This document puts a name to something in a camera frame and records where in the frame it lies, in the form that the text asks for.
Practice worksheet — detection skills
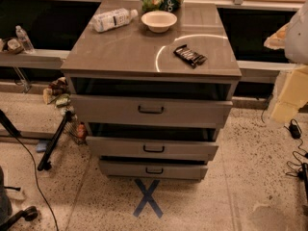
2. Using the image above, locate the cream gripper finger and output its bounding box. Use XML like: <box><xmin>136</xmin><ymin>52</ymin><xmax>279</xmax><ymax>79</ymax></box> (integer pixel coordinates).
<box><xmin>263</xmin><ymin>22</ymin><xmax>308</xmax><ymax>125</ymax></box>

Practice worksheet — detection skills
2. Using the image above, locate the black rxbar chocolate bar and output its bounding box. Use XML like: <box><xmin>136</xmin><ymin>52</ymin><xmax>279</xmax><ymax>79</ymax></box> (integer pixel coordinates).
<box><xmin>173</xmin><ymin>44</ymin><xmax>207</xmax><ymax>68</ymax></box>

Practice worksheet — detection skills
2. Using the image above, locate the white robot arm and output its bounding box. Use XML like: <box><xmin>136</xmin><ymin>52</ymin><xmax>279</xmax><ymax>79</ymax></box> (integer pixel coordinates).
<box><xmin>264</xmin><ymin>2</ymin><xmax>308</xmax><ymax>123</ymax></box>

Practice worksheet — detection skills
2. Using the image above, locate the white paper bowl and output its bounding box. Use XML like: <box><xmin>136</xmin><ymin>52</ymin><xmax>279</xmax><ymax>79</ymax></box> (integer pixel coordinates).
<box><xmin>141</xmin><ymin>11</ymin><xmax>177</xmax><ymax>33</ymax></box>

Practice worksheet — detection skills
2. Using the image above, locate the small bowl on shelf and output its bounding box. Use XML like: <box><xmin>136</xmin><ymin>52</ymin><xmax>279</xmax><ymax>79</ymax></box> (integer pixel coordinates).
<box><xmin>2</xmin><ymin>38</ymin><xmax>23</xmax><ymax>54</ymax></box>

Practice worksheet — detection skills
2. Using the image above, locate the black power adapter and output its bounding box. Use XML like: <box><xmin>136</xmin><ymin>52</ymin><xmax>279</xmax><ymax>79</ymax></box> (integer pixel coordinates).
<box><xmin>289</xmin><ymin>119</ymin><xmax>301</xmax><ymax>139</ymax></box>

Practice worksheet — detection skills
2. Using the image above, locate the grey drawer cabinet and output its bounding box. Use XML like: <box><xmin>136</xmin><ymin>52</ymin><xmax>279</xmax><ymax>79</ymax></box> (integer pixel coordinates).
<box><xmin>61</xmin><ymin>3</ymin><xmax>242</xmax><ymax>166</ymax></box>

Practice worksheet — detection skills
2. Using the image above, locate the middle grey drawer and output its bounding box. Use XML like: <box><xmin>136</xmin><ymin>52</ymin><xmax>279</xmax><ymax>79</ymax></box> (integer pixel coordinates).
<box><xmin>87</xmin><ymin>137</ymin><xmax>218</xmax><ymax>162</ymax></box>

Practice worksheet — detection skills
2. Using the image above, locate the grey drawer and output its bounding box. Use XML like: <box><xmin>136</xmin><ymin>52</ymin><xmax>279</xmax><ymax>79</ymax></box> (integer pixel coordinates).
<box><xmin>71</xmin><ymin>94</ymin><xmax>232</xmax><ymax>128</ymax></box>
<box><xmin>99</xmin><ymin>160</ymin><xmax>208</xmax><ymax>180</ymax></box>
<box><xmin>87</xmin><ymin>137</ymin><xmax>218</xmax><ymax>162</ymax></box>

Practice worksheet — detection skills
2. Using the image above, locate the green chip bag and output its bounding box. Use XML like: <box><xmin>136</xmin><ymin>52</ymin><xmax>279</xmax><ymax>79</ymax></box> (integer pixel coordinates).
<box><xmin>142</xmin><ymin>0</ymin><xmax>183</xmax><ymax>13</ymax></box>

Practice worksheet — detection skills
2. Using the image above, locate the blue tape cross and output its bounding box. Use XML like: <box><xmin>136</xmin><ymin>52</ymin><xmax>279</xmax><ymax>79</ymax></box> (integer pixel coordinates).
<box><xmin>133</xmin><ymin>179</ymin><xmax>164</xmax><ymax>218</ymax></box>

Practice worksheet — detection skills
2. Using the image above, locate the top grey drawer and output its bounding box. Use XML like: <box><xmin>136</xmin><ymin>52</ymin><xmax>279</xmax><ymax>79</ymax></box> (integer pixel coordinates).
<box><xmin>71</xmin><ymin>94</ymin><xmax>232</xmax><ymax>128</ymax></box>

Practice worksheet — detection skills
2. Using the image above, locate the bottom grey drawer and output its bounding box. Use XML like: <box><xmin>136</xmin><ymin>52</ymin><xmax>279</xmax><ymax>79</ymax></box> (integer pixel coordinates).
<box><xmin>99</xmin><ymin>160</ymin><xmax>208</xmax><ymax>180</ymax></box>

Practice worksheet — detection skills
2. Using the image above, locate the clear plastic bottle lying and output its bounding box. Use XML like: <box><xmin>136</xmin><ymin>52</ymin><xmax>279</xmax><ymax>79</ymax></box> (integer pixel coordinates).
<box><xmin>92</xmin><ymin>8</ymin><xmax>139</xmax><ymax>33</ymax></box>

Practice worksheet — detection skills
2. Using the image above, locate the orange bottle on floor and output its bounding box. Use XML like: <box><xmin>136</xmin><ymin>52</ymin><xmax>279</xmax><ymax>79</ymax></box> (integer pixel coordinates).
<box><xmin>77</xmin><ymin>122</ymin><xmax>88</xmax><ymax>141</ymax></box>

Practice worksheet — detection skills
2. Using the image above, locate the snack pile on floor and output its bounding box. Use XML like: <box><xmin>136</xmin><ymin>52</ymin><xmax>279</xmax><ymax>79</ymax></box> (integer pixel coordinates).
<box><xmin>42</xmin><ymin>77</ymin><xmax>70</xmax><ymax>105</ymax></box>

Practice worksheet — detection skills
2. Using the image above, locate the black tripod leg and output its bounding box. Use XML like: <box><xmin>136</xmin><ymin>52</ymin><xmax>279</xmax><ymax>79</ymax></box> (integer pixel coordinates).
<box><xmin>38</xmin><ymin>111</ymin><xmax>72</xmax><ymax>171</ymax></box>

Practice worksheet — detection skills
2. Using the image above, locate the upright water bottle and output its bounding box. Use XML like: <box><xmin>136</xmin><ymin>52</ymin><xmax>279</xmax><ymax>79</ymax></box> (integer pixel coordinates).
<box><xmin>15</xmin><ymin>25</ymin><xmax>35</xmax><ymax>54</ymax></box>

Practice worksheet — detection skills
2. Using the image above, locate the black chair wheel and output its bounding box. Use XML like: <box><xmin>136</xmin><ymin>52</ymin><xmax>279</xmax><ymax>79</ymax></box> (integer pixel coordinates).
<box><xmin>0</xmin><ymin>206</ymin><xmax>39</xmax><ymax>231</ymax></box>

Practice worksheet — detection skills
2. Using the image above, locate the black floor cable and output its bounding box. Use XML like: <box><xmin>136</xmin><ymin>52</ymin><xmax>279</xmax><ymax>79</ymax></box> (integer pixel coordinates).
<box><xmin>9</xmin><ymin>135</ymin><xmax>61</xmax><ymax>231</ymax></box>

